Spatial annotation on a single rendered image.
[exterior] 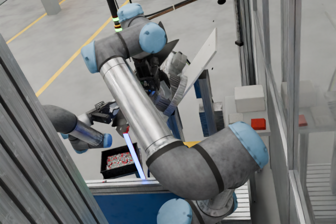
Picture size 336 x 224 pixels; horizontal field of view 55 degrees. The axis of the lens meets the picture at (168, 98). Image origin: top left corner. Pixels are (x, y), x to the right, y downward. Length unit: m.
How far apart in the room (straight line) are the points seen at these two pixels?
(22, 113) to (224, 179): 0.40
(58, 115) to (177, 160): 0.78
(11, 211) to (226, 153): 0.40
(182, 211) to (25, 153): 0.60
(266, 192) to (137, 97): 2.02
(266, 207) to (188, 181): 1.93
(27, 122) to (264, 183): 2.28
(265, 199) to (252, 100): 0.95
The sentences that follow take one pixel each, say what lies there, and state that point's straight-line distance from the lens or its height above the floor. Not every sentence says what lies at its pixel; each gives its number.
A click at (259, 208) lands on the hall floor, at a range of 2.58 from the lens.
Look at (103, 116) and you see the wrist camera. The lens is 1.64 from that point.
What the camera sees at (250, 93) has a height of 0.97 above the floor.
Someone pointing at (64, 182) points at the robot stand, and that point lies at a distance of 0.71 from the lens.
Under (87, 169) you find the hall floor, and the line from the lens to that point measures 3.23.
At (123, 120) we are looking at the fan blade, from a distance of 1.63.
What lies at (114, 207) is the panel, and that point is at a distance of 1.98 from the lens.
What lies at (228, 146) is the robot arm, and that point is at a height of 1.64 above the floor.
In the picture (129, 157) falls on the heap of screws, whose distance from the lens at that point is 1.90.
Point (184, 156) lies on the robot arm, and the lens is 0.68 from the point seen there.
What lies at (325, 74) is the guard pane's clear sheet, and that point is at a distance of 0.76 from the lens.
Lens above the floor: 2.14
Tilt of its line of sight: 35 degrees down
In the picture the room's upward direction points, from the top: 15 degrees counter-clockwise
